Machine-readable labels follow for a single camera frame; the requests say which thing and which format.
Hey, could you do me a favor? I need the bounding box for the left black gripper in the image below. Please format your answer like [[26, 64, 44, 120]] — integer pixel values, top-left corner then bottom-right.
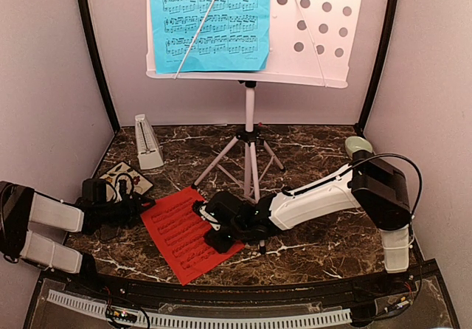
[[97, 192, 156, 229]]

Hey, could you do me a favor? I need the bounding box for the red sheet music page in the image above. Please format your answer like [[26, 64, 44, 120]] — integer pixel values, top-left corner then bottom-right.
[[141, 187, 244, 285]]

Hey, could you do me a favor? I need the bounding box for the white metronome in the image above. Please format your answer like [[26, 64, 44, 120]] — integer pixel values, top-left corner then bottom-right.
[[135, 114, 164, 170]]

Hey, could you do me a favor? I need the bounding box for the blue sheet music page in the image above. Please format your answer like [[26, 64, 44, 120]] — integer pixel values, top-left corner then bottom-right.
[[150, 0, 271, 75]]

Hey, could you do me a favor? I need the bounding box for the white music stand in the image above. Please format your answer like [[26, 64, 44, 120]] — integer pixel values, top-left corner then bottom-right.
[[145, 0, 364, 254]]

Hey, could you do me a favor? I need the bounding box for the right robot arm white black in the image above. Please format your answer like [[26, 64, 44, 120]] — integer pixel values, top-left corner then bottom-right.
[[192, 150, 417, 295]]

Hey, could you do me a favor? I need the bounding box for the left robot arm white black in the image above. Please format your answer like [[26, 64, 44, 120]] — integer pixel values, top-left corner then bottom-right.
[[1, 173, 156, 297]]

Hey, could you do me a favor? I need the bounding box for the floral square plate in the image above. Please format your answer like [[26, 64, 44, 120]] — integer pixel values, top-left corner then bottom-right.
[[100, 162, 153, 195]]

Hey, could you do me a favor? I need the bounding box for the pale green bowl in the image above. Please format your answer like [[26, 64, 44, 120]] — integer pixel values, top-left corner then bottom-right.
[[344, 136, 373, 159]]

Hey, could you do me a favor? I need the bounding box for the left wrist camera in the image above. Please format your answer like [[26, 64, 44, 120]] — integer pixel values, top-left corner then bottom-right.
[[112, 173, 135, 202]]

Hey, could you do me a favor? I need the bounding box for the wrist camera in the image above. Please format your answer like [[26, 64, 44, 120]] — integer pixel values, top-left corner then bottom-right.
[[112, 173, 135, 202], [192, 201, 221, 231]]

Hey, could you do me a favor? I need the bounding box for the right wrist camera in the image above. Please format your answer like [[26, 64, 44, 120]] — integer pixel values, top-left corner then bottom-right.
[[192, 201, 221, 231]]

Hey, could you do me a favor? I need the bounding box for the black front rail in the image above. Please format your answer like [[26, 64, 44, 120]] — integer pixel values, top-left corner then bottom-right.
[[59, 244, 425, 305]]

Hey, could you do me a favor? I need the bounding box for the grey cable duct strip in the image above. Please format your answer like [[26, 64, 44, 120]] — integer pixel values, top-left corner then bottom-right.
[[46, 290, 352, 328]]

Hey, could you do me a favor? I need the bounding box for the right black frame post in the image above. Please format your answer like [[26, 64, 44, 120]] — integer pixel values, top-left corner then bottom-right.
[[354, 0, 398, 137]]

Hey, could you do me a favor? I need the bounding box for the black frame post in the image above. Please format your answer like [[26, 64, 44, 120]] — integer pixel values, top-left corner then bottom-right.
[[77, 0, 121, 134], [354, 0, 398, 137]]

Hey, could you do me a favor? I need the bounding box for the left black frame post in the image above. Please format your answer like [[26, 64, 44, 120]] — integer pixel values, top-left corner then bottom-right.
[[77, 0, 121, 134]]

